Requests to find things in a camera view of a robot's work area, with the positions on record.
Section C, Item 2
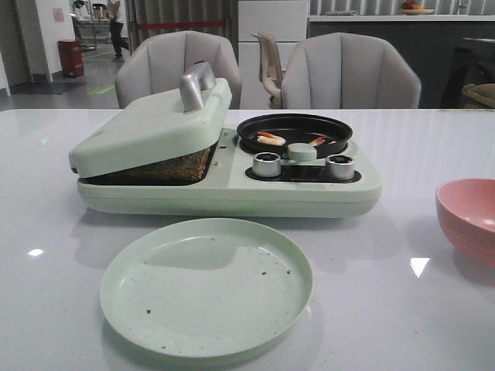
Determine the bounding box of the cooked shrimp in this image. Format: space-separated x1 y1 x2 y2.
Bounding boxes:
257 131 286 146
309 136 336 147

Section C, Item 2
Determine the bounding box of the white bread slice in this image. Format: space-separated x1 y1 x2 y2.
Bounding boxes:
80 145 216 186

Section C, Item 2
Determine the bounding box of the mint green sandwich maker lid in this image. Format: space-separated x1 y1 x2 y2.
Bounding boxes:
69 77 232 178

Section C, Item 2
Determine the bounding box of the pink bowl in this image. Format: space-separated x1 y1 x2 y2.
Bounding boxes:
435 179 494 267

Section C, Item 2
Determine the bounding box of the mint green breakfast maker base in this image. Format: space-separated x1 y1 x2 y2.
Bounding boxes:
77 128 382 218

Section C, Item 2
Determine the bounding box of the left silver control knob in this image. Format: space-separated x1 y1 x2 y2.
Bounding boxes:
252 152 282 178

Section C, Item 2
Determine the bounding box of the silver control knob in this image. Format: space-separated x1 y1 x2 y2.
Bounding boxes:
252 152 282 178
325 155 355 181

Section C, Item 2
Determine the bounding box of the black round frying pan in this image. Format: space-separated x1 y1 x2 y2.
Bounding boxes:
237 113 353 158

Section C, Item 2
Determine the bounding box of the right silver control knob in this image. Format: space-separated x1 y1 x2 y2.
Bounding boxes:
325 155 355 181

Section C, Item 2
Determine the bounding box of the beige office chair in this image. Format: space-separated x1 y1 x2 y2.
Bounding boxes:
251 32 283 109

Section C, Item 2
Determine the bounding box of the mint green round plate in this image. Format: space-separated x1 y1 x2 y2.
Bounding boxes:
100 218 313 359

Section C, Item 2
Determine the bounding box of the right beige upholstered chair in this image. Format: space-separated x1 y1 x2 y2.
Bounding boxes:
282 32 422 109

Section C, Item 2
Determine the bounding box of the beige upholstered chair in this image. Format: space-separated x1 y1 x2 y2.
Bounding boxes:
282 32 422 109
115 30 242 109

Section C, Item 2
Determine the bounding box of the left beige upholstered chair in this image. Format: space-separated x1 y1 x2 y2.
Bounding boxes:
115 30 242 109

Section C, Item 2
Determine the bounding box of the red barrier tape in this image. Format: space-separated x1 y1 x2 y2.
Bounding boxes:
137 19 226 29

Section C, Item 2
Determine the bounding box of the white cabinet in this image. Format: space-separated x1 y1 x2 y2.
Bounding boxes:
238 1 309 110

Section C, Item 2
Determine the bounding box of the person in background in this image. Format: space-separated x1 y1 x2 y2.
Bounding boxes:
107 0 129 62

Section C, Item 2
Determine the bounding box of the red trash bin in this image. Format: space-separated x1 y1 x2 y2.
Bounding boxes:
57 39 84 78

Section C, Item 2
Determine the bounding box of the dark grey counter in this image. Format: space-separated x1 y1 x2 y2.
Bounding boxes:
309 15 494 108

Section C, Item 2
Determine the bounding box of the fruit plate on counter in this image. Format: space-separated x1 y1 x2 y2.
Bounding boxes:
400 0 435 15

